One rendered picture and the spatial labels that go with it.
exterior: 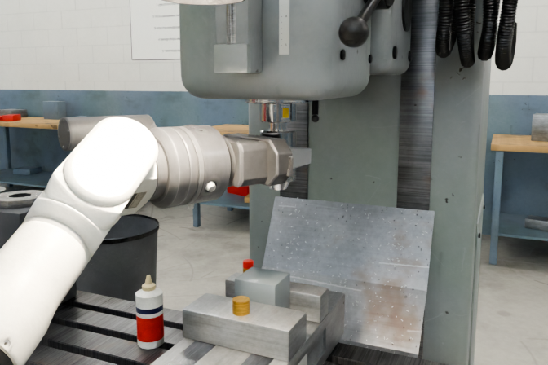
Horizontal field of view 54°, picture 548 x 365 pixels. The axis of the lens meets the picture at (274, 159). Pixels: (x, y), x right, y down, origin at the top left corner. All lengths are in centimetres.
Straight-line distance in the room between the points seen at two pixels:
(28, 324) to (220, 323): 30
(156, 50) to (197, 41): 530
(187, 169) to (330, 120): 54
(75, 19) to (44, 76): 83
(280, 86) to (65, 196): 25
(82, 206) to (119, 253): 205
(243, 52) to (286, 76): 6
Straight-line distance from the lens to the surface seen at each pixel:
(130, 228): 293
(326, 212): 107
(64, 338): 94
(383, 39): 75
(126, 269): 256
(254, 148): 61
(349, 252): 104
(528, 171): 489
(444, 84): 101
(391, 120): 102
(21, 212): 97
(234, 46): 57
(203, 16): 63
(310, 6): 58
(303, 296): 76
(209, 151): 58
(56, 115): 642
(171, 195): 57
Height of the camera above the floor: 133
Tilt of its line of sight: 9 degrees down
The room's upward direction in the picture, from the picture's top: straight up
